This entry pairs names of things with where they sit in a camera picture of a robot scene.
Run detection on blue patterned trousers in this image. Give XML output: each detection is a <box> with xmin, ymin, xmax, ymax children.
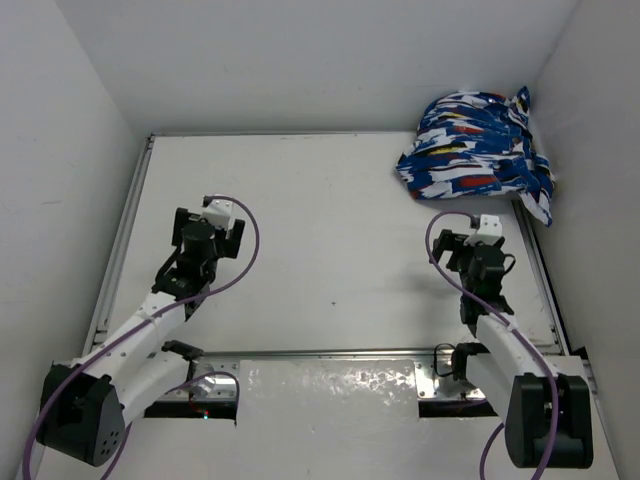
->
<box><xmin>396</xmin><ymin>87</ymin><xmax>554</xmax><ymax>227</ymax></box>

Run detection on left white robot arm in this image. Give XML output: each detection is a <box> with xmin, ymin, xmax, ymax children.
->
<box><xmin>23</xmin><ymin>195</ymin><xmax>245</xmax><ymax>467</ymax></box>

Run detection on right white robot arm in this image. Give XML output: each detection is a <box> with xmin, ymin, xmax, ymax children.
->
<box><xmin>430</xmin><ymin>230</ymin><xmax>594</xmax><ymax>469</ymax></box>

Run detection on white front cover panel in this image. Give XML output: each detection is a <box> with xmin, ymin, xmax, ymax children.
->
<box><xmin>236</xmin><ymin>360</ymin><xmax>421</xmax><ymax>479</ymax></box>

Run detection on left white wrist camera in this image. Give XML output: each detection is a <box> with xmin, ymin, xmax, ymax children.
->
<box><xmin>201</xmin><ymin>195</ymin><xmax>234</xmax><ymax>231</ymax></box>

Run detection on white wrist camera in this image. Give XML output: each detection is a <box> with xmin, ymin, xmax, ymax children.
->
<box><xmin>464</xmin><ymin>214</ymin><xmax>503</xmax><ymax>246</ymax></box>
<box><xmin>201</xmin><ymin>195</ymin><xmax>234</xmax><ymax>231</ymax></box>

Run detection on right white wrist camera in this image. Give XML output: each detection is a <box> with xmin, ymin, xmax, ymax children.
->
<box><xmin>464</xmin><ymin>214</ymin><xmax>503</xmax><ymax>246</ymax></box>

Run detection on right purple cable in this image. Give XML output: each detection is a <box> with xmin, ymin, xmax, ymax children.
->
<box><xmin>425</xmin><ymin>210</ymin><xmax>561</xmax><ymax>480</ymax></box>

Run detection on purple cable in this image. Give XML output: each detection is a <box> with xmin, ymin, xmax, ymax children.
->
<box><xmin>425</xmin><ymin>210</ymin><xmax>561</xmax><ymax>480</ymax></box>
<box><xmin>19</xmin><ymin>197</ymin><xmax>263</xmax><ymax>480</ymax></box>

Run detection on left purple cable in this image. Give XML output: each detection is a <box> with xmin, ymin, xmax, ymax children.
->
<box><xmin>19</xmin><ymin>197</ymin><xmax>263</xmax><ymax>480</ymax></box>

